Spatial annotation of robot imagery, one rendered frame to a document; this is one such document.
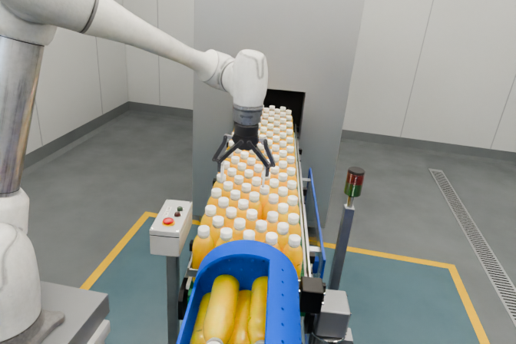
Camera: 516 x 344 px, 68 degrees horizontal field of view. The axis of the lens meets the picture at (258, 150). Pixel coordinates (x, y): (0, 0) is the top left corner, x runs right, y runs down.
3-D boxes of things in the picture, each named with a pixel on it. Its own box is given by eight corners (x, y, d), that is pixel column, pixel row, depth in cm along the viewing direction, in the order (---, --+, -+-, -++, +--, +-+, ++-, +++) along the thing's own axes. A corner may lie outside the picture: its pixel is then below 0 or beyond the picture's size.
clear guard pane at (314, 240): (306, 352, 160) (323, 260, 141) (299, 239, 232) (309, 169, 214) (308, 352, 160) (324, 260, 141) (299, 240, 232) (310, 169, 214)
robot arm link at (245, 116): (262, 109, 110) (260, 128, 112) (263, 100, 118) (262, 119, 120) (231, 106, 110) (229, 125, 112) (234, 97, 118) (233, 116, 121)
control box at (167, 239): (150, 254, 128) (149, 229, 124) (167, 221, 147) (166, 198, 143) (179, 257, 128) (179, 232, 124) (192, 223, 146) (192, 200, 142)
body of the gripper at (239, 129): (231, 124, 113) (229, 152, 117) (259, 127, 113) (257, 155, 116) (234, 116, 120) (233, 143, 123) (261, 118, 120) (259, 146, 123)
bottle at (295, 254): (273, 284, 133) (279, 240, 125) (289, 277, 137) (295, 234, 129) (286, 297, 128) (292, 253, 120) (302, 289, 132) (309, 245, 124)
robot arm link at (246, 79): (272, 106, 113) (248, 94, 123) (278, 53, 107) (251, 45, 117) (243, 110, 107) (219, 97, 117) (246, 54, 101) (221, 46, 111)
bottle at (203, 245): (216, 279, 133) (218, 234, 126) (200, 288, 128) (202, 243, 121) (203, 268, 137) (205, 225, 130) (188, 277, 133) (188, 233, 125)
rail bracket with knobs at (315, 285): (292, 315, 122) (296, 290, 118) (291, 298, 129) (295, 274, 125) (322, 318, 122) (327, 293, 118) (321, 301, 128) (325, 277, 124)
